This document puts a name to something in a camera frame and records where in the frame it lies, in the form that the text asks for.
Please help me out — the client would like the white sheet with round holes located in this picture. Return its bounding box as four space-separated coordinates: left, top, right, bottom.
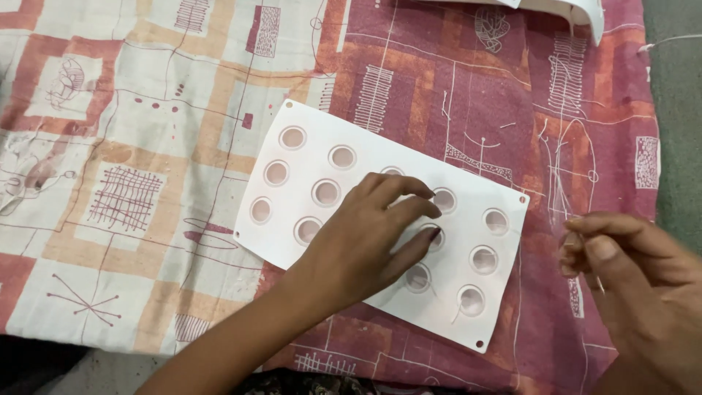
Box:
233 99 531 354

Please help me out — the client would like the white sewing thread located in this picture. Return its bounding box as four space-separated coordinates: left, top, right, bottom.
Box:
419 274 468 326

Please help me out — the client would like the white moulded plastic sheet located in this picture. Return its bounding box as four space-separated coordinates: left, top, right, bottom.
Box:
422 0 605 47

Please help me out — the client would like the dark floral clothing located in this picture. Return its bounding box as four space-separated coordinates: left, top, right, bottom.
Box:
233 366 456 395

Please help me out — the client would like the patchwork print bed sheet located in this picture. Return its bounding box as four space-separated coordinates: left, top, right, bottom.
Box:
0 0 662 395

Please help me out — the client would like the person's left hand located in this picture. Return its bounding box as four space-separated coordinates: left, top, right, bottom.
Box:
290 172 443 320

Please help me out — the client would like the person's right hand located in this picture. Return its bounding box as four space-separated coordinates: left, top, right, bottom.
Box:
558 212 702 379

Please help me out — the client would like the white cable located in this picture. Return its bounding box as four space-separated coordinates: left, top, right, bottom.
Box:
637 33 702 54

